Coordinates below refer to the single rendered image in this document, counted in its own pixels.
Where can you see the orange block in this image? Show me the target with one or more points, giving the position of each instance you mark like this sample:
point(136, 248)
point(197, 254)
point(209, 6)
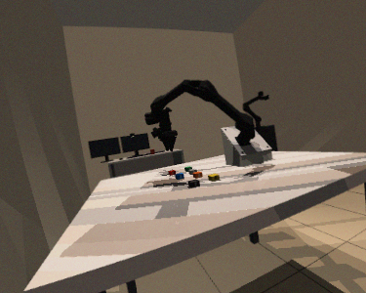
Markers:
point(197, 174)

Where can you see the yellow block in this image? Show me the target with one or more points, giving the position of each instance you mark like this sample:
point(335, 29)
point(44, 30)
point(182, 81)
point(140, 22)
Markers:
point(213, 177)

